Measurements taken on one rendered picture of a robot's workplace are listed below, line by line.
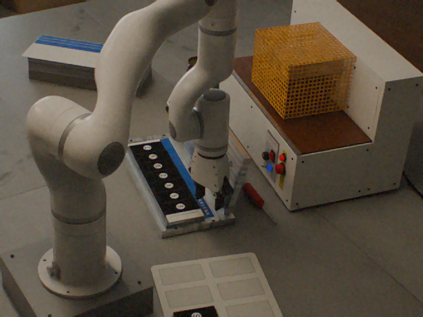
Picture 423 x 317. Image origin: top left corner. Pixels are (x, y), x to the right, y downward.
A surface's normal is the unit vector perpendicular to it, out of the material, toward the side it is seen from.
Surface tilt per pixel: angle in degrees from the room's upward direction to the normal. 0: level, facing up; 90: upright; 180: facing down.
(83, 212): 89
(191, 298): 0
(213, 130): 89
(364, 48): 0
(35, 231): 0
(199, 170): 90
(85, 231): 90
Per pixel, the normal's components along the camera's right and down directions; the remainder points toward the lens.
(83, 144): -0.28, -0.07
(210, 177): -0.68, 0.39
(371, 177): 0.36, 0.55
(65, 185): 0.18, -0.40
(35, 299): 0.07, -0.82
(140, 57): 0.59, 0.31
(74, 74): -0.23, 0.55
